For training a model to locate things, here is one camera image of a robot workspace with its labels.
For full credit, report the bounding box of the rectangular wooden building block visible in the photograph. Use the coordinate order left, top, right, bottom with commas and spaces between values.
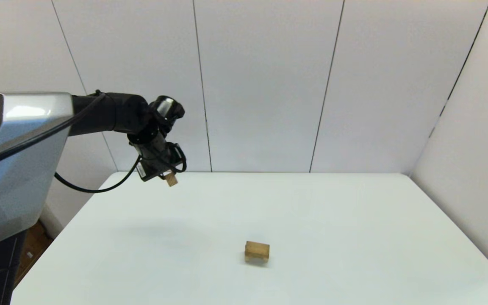
245, 241, 271, 258

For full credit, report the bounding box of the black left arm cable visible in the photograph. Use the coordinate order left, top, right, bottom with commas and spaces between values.
0, 90, 142, 194

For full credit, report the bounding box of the brown cardboard box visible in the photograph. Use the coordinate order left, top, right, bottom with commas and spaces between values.
14, 220, 54, 289

